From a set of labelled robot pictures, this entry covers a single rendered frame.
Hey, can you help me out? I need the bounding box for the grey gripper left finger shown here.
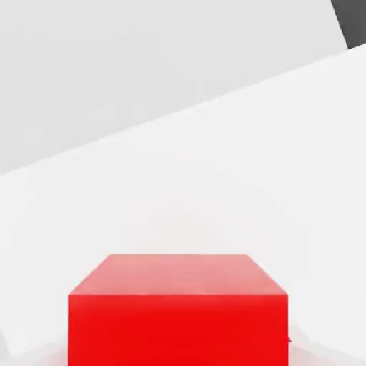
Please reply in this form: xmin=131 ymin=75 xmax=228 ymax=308
xmin=6 ymin=340 xmax=69 ymax=366

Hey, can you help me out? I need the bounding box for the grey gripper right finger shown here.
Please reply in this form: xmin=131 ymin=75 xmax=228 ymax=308
xmin=287 ymin=325 xmax=366 ymax=366

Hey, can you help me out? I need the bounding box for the small red cube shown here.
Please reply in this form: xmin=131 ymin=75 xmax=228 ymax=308
xmin=67 ymin=253 xmax=289 ymax=366

